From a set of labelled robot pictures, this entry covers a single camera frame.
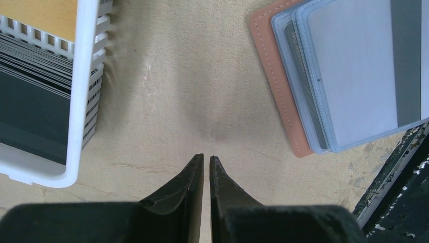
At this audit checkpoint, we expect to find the white plastic basket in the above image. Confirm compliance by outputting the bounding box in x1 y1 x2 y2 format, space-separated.
1 1 113 188

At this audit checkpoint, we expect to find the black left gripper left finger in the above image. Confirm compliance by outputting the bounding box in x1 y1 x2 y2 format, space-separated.
1 154 204 242

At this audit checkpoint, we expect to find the tan leather card holder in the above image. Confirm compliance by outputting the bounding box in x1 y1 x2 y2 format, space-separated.
248 0 429 159

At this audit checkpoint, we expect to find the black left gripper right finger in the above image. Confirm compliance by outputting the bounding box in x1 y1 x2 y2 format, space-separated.
209 156 367 242

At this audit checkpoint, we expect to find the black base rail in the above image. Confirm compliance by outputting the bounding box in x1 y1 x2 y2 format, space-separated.
353 123 428 242

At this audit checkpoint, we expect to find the silver grey card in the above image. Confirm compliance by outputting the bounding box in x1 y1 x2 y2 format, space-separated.
295 1 428 152

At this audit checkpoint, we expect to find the gold magnetic stripe card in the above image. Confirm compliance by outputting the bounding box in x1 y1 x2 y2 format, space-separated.
1 0 77 42

